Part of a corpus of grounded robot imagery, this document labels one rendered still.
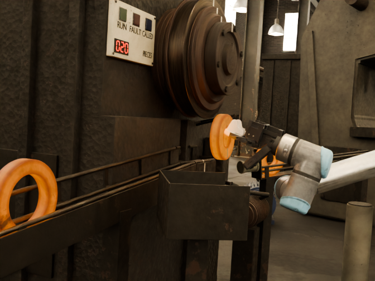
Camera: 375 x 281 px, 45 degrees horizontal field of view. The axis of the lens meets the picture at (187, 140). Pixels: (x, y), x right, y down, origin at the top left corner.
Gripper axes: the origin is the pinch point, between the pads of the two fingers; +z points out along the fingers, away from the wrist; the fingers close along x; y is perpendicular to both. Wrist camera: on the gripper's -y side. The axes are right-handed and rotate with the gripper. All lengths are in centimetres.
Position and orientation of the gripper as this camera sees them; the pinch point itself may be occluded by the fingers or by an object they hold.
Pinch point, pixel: (223, 131)
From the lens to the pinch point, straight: 155.6
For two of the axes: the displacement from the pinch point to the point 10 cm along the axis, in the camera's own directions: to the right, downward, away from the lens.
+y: 3.0, -9.4, -1.8
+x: -4.4, 0.4, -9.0
